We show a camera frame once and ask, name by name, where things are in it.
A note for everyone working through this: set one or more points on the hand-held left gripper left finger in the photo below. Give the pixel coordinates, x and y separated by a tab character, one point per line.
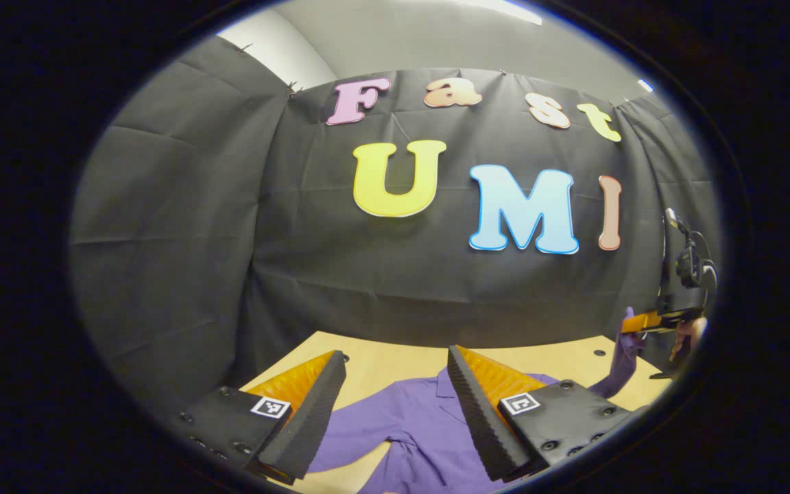
313	418

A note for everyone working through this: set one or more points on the black backdrop cloth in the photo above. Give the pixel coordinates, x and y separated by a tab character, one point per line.
367	274

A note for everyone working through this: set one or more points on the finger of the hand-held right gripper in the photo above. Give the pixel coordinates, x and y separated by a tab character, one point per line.
642	322

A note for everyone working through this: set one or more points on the purple button shirt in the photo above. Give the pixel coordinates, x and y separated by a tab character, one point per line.
415	418

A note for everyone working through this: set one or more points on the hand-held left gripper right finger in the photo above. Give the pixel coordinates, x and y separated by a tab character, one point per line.
481	425

